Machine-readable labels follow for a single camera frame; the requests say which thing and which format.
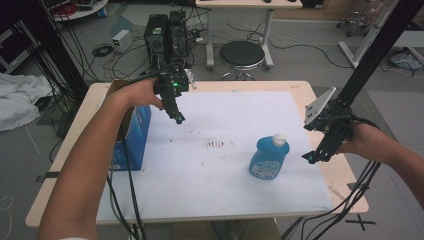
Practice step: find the person's right hand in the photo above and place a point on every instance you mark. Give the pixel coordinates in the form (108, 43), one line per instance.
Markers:
(365, 143)

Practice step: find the white table mat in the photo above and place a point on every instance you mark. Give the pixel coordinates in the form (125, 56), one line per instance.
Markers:
(213, 186)

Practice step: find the round white table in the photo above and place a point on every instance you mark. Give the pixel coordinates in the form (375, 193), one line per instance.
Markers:
(83, 10)

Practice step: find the white metal stand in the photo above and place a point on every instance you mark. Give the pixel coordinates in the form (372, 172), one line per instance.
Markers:
(366, 36)

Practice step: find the white desk with metal legs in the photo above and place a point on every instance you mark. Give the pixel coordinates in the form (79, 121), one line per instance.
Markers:
(248, 3)

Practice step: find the black metal frame post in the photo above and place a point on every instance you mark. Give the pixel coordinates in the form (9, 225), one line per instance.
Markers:
(376, 50)
(55, 50)

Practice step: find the blue cardboard box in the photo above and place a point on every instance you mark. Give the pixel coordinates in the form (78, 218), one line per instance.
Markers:
(135, 143)

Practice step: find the small white device box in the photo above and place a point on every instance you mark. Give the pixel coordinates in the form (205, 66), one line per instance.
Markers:
(121, 40)

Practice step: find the black computer tower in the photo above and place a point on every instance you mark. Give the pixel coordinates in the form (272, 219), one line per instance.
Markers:
(178, 33)
(156, 40)

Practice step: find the black tape strip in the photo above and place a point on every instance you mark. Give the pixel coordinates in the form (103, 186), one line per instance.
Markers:
(48, 176)

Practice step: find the black round stool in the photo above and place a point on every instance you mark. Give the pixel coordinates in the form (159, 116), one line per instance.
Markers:
(241, 53)

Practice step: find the blue bottle with white cap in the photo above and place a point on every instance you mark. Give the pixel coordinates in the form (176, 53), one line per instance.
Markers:
(268, 161)

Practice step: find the pale blue round object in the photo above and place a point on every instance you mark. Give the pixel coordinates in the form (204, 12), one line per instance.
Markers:
(406, 60)

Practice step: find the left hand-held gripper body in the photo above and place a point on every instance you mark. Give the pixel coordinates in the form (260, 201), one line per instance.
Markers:
(168, 83)

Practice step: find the person's left hand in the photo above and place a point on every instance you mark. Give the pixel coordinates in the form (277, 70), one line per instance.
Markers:
(143, 93)

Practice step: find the office chair wheel base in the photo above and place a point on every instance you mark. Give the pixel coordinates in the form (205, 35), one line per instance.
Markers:
(355, 21)

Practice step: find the white crumpled cloth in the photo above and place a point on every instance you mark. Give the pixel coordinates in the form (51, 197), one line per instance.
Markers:
(18, 100)

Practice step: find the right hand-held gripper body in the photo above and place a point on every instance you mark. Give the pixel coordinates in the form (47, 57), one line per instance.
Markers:
(330, 121)

